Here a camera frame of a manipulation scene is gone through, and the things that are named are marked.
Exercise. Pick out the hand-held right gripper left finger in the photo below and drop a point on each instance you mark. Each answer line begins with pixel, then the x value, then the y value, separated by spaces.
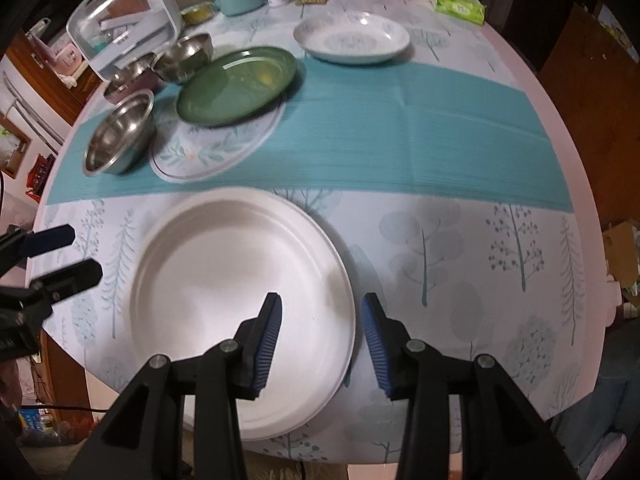
pixel 267 341

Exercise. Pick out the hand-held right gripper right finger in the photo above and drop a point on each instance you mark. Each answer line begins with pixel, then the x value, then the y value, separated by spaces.
pixel 375 346

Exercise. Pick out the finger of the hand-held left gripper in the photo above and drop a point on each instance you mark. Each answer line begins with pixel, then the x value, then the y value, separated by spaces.
pixel 67 278
pixel 50 239

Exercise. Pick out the white paper plate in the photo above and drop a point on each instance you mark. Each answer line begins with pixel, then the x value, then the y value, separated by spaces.
pixel 225 270

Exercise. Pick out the stainless steel bowl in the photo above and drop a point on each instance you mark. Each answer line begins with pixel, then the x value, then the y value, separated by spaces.
pixel 182 55
pixel 117 135

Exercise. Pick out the pink-sided steel bowl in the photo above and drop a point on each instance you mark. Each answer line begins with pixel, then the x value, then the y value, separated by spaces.
pixel 125 84

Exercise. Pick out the green plate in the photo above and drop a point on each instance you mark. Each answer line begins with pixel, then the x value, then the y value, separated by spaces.
pixel 235 85

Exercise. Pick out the white floral ceramic plate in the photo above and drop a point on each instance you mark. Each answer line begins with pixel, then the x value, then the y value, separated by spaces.
pixel 350 37

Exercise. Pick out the red basket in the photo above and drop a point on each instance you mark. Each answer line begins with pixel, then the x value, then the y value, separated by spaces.
pixel 40 172

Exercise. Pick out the wooden cabinet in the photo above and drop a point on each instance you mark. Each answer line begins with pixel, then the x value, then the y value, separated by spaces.
pixel 45 91

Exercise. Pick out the small pink appliance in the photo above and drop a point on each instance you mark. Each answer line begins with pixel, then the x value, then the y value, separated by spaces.
pixel 70 60

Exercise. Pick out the tree-print teal tablecloth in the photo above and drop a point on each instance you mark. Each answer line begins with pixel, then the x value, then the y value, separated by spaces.
pixel 450 125

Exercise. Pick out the clear plastic storage container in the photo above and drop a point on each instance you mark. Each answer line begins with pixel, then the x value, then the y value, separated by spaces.
pixel 125 15

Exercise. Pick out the cardboard box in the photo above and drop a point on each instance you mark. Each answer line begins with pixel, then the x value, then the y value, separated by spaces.
pixel 622 255

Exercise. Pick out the small yellow tin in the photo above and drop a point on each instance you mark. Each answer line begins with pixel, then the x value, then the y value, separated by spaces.
pixel 197 14

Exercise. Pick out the green tissue packet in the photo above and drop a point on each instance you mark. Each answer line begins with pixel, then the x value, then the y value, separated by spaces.
pixel 457 7

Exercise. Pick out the metal wall rail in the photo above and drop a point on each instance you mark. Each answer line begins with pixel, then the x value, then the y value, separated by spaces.
pixel 30 115

